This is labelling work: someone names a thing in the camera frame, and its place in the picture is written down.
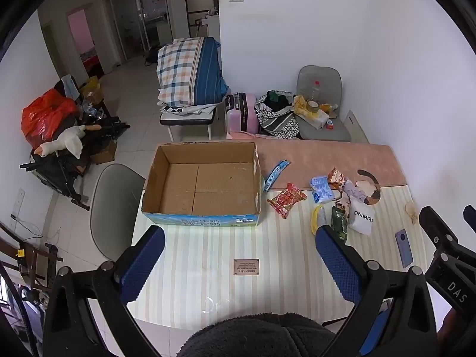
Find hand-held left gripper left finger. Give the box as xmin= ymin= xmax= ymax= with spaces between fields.
xmin=43 ymin=225 xmax=166 ymax=357

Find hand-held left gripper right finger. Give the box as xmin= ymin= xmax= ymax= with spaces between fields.
xmin=315 ymin=225 xmax=438 ymax=357

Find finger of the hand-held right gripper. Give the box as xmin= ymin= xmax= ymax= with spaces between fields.
xmin=419 ymin=206 xmax=459 ymax=255
xmin=463 ymin=205 xmax=476 ymax=232

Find green snack packet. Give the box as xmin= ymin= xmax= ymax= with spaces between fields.
xmin=331 ymin=206 xmax=349 ymax=243

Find yellow banana-shaped packet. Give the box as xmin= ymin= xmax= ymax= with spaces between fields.
xmin=311 ymin=204 xmax=332 ymax=236

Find white ONMAX pouch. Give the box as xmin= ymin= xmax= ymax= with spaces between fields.
xmin=347 ymin=198 xmax=376 ymax=236

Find pink cloth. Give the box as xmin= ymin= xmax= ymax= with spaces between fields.
xmin=341 ymin=180 xmax=367 ymax=209

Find light blue tissue packet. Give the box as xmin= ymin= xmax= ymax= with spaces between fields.
xmin=309 ymin=176 xmax=335 ymax=205

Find red snack packet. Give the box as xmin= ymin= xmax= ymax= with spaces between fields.
xmin=267 ymin=183 xmax=307 ymax=219

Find orange snack packet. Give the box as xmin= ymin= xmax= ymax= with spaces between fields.
xmin=327 ymin=167 xmax=347 ymax=187

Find long blue snack packet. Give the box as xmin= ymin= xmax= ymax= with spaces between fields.
xmin=263 ymin=159 xmax=291 ymax=192

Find blue smartphone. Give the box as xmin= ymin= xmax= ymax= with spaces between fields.
xmin=394 ymin=228 xmax=414 ymax=269

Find grey shell chair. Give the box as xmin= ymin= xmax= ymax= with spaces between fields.
xmin=90 ymin=164 xmax=146 ymax=262

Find dark wooden rack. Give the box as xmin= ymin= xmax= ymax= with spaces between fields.
xmin=0 ymin=222 xmax=64 ymax=291

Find person's dark fleece clothing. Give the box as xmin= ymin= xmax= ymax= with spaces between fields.
xmin=181 ymin=313 xmax=336 ymax=357

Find small brown cardboard box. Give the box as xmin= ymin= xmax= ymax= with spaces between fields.
xmin=91 ymin=140 xmax=118 ymax=165

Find black folded tripod stand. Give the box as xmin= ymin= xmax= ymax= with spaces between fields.
xmin=20 ymin=115 xmax=131 ymax=209

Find white goose plush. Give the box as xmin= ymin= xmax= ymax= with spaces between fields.
xmin=35 ymin=124 xmax=101 ymax=159

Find yellow plastic bag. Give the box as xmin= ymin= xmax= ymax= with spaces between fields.
xmin=292 ymin=95 xmax=330 ymax=129

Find black white patterned bag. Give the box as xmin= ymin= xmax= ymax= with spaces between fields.
xmin=254 ymin=90 xmax=302 ymax=140

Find white legged bench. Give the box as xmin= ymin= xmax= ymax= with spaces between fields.
xmin=159 ymin=100 xmax=218 ymax=142

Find pink suitcase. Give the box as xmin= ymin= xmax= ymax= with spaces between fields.
xmin=225 ymin=92 xmax=259 ymax=135

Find clear plastic bottle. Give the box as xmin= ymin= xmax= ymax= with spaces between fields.
xmin=307 ymin=79 xmax=321 ymax=105

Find red plastic bag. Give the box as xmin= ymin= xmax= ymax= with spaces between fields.
xmin=21 ymin=89 xmax=79 ymax=150

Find cardboard box with yellow bag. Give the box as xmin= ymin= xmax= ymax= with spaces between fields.
xmin=79 ymin=76 xmax=104 ymax=105

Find grey padded chair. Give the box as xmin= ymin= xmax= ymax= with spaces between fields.
xmin=296 ymin=65 xmax=352 ymax=143

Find light blue cloth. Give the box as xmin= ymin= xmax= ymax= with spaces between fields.
xmin=61 ymin=75 xmax=79 ymax=99

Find plaid folded quilt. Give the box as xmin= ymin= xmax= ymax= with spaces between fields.
xmin=156 ymin=37 xmax=230 ymax=107

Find glass sliding door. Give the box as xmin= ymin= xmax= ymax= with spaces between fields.
xmin=104 ymin=0 xmax=169 ymax=68

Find white wall socket plate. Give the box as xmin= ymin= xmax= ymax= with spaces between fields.
xmin=346 ymin=109 xmax=371 ymax=144

